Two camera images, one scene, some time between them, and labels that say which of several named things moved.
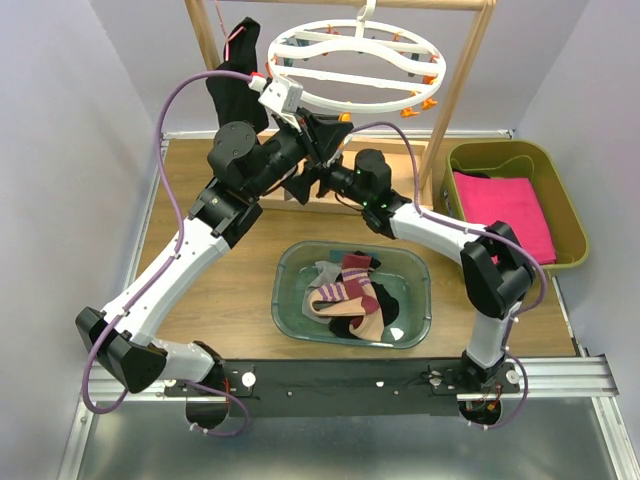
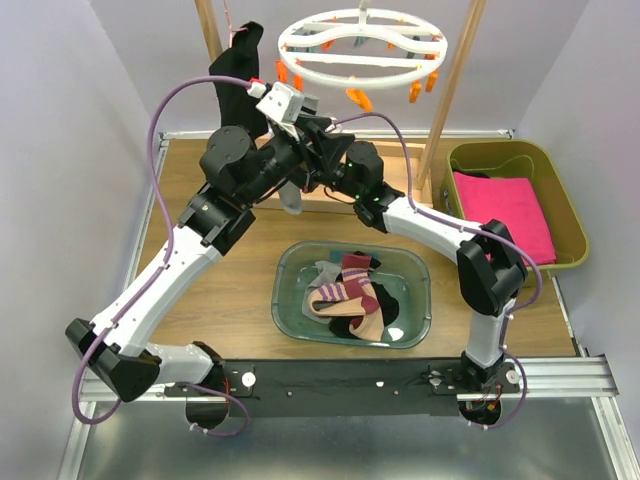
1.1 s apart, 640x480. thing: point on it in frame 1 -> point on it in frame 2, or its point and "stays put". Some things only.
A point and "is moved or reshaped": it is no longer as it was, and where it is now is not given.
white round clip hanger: (358, 65) is moved or reshaped
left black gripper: (327, 136) stays put
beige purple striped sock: (338, 292) stays put
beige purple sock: (356, 268) stays put
